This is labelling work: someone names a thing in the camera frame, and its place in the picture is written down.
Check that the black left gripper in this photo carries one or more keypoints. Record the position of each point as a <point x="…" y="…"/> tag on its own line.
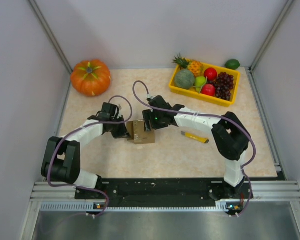
<point x="122" y="132"/>

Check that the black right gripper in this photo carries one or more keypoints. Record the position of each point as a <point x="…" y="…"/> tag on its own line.
<point x="148" y="115"/>

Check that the brown cardboard express box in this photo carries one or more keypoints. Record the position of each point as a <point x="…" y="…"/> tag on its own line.
<point x="138" y="135"/>

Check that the yellow utility knife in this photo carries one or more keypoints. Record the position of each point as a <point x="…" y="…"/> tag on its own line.
<point x="195" y="137"/>

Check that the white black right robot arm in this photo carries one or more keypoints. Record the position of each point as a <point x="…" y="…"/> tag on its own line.
<point x="230" y="136"/>

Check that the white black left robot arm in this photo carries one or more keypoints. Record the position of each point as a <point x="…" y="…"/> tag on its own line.
<point x="62" y="157"/>

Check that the green netted melon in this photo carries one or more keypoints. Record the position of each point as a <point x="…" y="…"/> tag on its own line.
<point x="184" y="79"/>

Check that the yellow plastic tray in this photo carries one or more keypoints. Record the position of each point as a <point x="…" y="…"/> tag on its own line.
<point x="203" y="97"/>

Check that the green pear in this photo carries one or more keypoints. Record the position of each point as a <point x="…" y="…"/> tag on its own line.
<point x="200" y="81"/>

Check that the red apple at front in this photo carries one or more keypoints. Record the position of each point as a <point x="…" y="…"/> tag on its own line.
<point x="209" y="90"/>

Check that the red apple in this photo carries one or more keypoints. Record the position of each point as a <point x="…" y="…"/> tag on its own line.
<point x="209" y="90"/>
<point x="210" y="73"/>

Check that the orange pumpkin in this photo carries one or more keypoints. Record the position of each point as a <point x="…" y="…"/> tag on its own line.
<point x="91" y="77"/>

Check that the small pineapple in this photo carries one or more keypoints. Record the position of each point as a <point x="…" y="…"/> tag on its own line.
<point x="193" y="66"/>

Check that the red apple at back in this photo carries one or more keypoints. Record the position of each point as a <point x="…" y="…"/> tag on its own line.
<point x="210" y="73"/>

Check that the dark purple grape bunch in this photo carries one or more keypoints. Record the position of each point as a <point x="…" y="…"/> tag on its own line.
<point x="223" y="85"/>

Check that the green lime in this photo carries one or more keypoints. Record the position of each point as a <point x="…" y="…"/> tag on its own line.
<point x="232" y="64"/>

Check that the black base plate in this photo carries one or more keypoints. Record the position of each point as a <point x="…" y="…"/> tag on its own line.
<point x="171" y="192"/>

